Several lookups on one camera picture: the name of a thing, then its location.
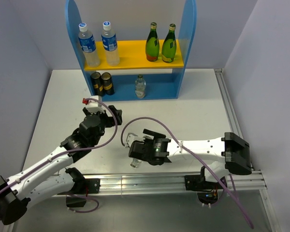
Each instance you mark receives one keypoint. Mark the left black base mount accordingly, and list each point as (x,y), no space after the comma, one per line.
(78,197)

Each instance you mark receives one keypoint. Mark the green glass bottle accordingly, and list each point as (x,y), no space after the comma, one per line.
(169,45)
(152,47)

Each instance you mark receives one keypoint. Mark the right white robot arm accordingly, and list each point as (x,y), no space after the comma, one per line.
(229,154)

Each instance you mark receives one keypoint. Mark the aluminium side rail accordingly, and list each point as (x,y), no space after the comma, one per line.
(230,111)

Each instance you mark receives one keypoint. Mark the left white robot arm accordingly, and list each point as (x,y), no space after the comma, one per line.
(52,174)

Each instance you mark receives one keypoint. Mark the aluminium front rail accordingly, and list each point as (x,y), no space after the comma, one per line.
(138,184)

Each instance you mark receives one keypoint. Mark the blue and yellow shelf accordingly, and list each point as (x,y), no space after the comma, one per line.
(163,80)

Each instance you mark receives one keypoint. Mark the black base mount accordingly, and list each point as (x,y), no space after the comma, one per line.
(78,197)
(207,192)

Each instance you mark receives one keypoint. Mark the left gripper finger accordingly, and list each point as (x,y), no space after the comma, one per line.
(118,115)
(86,112)

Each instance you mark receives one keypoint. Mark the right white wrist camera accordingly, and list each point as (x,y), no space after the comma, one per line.
(131,137)

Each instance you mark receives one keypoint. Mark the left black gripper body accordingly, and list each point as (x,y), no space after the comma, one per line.
(106,122)

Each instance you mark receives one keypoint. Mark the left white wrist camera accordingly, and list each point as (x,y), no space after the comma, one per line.
(92,106)

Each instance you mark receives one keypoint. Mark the left black yellow can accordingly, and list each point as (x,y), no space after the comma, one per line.
(97,84)

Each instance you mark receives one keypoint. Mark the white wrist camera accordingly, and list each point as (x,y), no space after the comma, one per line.
(92,106)
(131,137)

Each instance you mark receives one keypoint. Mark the clear glass bottle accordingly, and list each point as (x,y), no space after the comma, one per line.
(140,85)
(135,163)

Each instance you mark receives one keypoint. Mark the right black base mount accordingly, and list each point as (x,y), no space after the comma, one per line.
(207,192)

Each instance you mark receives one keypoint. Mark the blue label water bottle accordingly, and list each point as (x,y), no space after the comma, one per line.
(88,45)
(109,42)

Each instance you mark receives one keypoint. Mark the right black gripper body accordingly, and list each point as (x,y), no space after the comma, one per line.
(148,140)

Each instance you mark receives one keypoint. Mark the right black yellow can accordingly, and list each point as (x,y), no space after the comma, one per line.
(107,83)

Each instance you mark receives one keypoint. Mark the black yellow can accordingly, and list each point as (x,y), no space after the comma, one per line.
(107,83)
(97,84)

